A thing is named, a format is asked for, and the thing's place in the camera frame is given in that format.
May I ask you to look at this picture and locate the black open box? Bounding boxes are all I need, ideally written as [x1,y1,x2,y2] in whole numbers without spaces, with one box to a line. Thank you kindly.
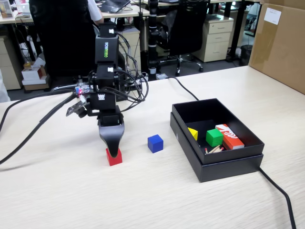
[169,112,264,183]

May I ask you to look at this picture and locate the yellow wooden wedge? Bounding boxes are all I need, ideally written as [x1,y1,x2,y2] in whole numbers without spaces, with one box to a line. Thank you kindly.
[187,127,199,142]

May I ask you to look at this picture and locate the controller board with red LED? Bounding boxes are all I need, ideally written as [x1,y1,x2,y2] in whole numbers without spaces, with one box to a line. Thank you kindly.
[74,83,95,99]

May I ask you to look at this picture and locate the beige drawer cabinet with lock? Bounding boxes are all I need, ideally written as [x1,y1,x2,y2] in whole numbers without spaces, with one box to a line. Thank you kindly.
[192,17,235,63]

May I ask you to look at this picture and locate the red and white matchbox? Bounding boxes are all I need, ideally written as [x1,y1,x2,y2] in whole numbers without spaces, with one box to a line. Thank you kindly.
[215,123,245,151]

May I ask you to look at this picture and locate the small framed picture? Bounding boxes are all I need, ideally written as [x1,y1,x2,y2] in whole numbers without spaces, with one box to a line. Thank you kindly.
[0,0,14,20]

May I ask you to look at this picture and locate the black jointed pole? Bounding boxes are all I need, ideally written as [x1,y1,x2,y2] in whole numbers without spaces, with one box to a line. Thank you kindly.
[147,0,160,82]

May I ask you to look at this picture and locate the black swivel office chair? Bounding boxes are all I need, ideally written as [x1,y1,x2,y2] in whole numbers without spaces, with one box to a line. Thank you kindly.
[157,0,211,77]

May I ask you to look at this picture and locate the black laptop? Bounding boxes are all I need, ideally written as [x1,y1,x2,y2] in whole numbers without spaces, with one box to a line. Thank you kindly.
[97,0,132,14]

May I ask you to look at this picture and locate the person in white shirt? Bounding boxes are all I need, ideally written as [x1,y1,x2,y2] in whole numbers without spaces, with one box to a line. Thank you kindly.
[87,0,105,28]

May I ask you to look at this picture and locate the flat brown carton box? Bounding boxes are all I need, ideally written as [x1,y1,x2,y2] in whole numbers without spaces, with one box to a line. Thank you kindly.
[22,78,51,92]

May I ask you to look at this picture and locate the green wooden cube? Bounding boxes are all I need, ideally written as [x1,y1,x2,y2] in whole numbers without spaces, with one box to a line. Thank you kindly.
[205,128,224,147]

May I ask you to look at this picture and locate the black power cable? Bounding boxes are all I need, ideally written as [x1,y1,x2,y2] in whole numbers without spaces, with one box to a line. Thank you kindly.
[166,76,297,229]

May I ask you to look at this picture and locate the thick black sleeved cable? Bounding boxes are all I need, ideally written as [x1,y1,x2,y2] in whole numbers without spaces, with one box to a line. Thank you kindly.
[0,88,81,167]

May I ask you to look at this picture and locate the large brown cardboard box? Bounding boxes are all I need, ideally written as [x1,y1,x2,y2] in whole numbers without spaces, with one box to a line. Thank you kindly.
[247,0,305,96]

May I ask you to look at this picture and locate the white carton box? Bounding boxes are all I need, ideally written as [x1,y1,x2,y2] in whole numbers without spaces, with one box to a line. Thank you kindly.
[21,64,48,82]

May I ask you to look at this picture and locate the thin black servo wires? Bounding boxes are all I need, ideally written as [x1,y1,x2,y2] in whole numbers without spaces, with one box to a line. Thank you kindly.
[114,32,149,112]

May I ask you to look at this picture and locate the light wood office desk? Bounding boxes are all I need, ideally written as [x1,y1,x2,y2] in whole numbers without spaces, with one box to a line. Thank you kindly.
[0,3,151,26]

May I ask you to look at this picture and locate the black trash bin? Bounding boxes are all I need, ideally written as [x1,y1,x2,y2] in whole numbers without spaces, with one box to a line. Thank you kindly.
[239,44,254,67]

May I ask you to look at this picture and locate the white fabric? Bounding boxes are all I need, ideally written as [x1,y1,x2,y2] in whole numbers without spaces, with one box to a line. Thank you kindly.
[0,69,11,104]

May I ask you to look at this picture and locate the red wooden cube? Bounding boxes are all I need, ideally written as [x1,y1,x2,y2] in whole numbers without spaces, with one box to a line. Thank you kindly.
[105,147,123,167]

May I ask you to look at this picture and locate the blue wooden cube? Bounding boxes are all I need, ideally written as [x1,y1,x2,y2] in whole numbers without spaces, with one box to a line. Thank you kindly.
[147,134,164,154]

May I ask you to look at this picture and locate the desk with black legs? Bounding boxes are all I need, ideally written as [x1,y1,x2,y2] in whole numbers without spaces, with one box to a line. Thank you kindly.
[209,0,262,63]

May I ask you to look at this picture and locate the thin black pole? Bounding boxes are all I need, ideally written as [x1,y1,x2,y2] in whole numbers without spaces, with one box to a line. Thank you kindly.
[138,0,145,52]

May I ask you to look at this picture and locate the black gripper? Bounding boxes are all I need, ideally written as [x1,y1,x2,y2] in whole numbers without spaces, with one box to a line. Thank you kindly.
[96,110,125,159]

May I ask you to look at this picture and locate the black cardboard box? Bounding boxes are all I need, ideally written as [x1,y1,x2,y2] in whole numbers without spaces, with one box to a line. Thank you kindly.
[171,97,265,166]

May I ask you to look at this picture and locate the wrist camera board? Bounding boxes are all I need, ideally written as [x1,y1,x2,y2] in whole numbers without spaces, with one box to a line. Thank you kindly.
[66,100,88,119]

